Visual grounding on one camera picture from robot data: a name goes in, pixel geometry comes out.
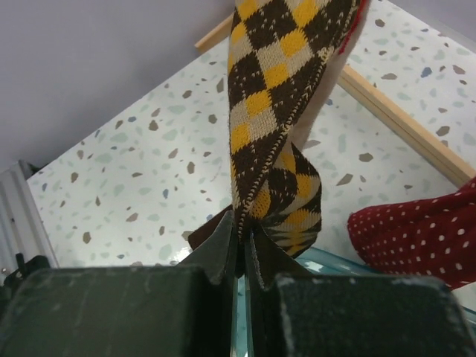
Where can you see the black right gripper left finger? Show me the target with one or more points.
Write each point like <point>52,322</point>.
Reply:
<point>184,310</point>

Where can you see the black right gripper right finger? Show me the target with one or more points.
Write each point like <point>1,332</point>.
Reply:
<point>353,316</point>

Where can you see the red beige knit sock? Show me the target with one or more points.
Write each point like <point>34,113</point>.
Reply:
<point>303,127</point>

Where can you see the brown yellow argyle sock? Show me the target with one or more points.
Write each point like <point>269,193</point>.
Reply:
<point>278,52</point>

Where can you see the red polka dot garment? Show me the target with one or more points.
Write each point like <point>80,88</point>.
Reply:
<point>434,237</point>

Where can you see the wooden drying rack frame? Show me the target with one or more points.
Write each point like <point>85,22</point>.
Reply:
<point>447,162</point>

